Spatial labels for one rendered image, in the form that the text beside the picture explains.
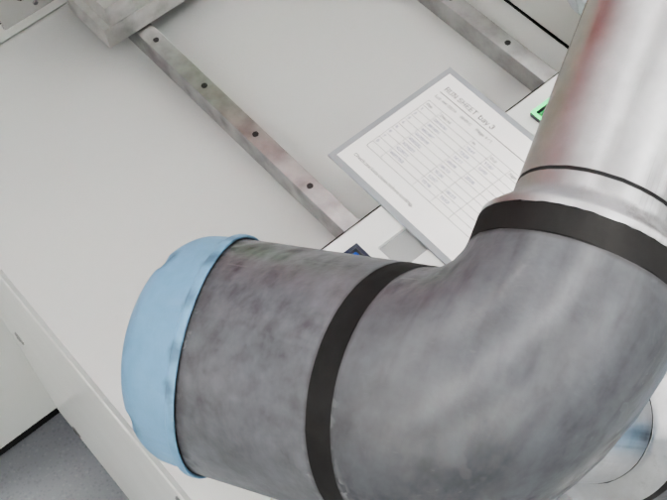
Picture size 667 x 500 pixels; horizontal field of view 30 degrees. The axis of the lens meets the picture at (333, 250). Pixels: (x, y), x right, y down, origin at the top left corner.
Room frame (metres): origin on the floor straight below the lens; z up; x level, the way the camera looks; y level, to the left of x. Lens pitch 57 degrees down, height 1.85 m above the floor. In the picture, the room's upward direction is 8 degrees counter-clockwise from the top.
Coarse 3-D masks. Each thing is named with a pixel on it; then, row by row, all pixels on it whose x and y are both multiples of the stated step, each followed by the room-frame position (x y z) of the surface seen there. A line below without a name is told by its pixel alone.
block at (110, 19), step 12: (84, 0) 0.98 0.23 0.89; (96, 0) 0.95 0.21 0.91; (108, 0) 0.95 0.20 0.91; (120, 0) 0.95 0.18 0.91; (132, 0) 0.95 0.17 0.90; (96, 12) 0.96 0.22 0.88; (108, 12) 0.94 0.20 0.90; (120, 12) 0.94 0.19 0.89; (132, 12) 0.95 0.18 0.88; (108, 24) 0.94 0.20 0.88
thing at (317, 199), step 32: (160, 64) 0.92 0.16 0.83; (192, 64) 0.89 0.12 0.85; (192, 96) 0.87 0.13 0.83; (224, 96) 0.84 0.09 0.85; (224, 128) 0.82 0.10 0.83; (256, 128) 0.80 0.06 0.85; (256, 160) 0.78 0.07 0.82; (288, 160) 0.75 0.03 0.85; (320, 192) 0.71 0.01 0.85; (352, 224) 0.66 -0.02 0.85
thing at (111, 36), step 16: (80, 0) 0.98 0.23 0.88; (144, 0) 0.97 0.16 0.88; (160, 0) 0.97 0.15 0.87; (176, 0) 0.98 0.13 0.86; (80, 16) 0.98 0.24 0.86; (96, 16) 0.95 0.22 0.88; (128, 16) 0.95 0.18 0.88; (144, 16) 0.96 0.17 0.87; (96, 32) 0.95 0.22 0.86; (112, 32) 0.94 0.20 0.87; (128, 32) 0.95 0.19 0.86
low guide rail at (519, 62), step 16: (432, 0) 0.95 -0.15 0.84; (448, 0) 0.94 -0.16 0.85; (464, 0) 0.93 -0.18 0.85; (448, 16) 0.93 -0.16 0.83; (464, 16) 0.91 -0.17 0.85; (480, 16) 0.91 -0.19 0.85; (464, 32) 0.91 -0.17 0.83; (480, 32) 0.88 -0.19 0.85; (496, 32) 0.88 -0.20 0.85; (480, 48) 0.88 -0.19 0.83; (496, 48) 0.86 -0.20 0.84; (512, 48) 0.86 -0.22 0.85; (512, 64) 0.84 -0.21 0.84; (528, 64) 0.83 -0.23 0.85; (544, 64) 0.83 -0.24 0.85; (528, 80) 0.82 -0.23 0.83; (544, 80) 0.81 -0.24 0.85
